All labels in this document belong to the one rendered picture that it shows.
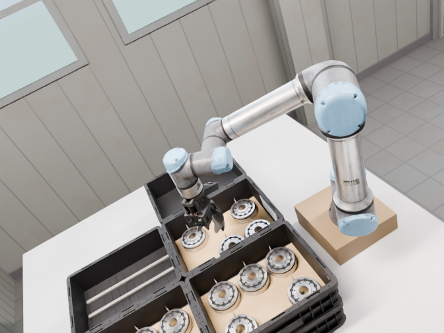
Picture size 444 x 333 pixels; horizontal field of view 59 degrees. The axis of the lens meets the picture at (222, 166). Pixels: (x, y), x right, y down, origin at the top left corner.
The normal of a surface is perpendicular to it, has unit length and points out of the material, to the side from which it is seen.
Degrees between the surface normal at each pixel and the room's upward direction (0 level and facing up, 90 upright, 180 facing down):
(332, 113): 83
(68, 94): 90
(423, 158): 0
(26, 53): 90
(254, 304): 0
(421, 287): 0
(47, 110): 90
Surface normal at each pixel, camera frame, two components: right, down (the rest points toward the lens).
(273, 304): -0.32, -0.73
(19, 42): 0.40, 0.48
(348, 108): -0.11, 0.56
